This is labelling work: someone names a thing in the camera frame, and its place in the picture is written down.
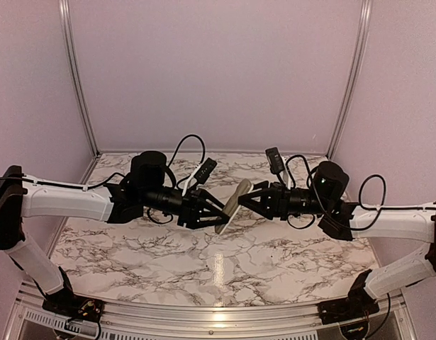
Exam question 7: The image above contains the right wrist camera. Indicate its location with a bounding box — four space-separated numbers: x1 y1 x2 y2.
265 147 293 189

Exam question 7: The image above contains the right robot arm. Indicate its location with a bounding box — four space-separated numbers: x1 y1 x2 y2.
238 161 436 317

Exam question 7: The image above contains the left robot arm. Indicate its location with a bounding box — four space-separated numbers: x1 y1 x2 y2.
0 151 230 315

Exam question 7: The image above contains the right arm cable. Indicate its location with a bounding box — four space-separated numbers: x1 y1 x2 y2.
283 154 435 231

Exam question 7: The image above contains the left aluminium frame post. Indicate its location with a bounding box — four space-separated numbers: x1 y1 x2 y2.
58 0 100 157

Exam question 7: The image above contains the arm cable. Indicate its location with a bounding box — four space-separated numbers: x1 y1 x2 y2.
283 154 435 231
0 133 207 224

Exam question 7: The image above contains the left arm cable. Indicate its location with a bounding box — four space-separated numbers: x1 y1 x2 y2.
0 133 207 224

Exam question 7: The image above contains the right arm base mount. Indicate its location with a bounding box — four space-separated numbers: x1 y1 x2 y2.
318 297 380 324

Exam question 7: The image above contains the aluminium frame post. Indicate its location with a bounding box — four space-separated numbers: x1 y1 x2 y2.
326 0 373 159
58 0 100 157

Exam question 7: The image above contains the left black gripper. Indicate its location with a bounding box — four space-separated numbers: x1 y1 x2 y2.
142 185 231 230

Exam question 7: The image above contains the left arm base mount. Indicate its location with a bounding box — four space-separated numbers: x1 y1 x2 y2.
42 267 104 322

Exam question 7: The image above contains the grey remote control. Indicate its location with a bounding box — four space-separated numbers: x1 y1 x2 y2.
214 178 254 234

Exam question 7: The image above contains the front aluminium rail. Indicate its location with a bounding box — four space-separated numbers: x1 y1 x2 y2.
4 281 417 339

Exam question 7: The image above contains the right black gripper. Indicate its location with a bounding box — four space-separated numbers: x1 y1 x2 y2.
237 180 331 221

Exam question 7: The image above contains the right aluminium frame post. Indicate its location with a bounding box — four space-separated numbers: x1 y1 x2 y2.
326 0 373 159

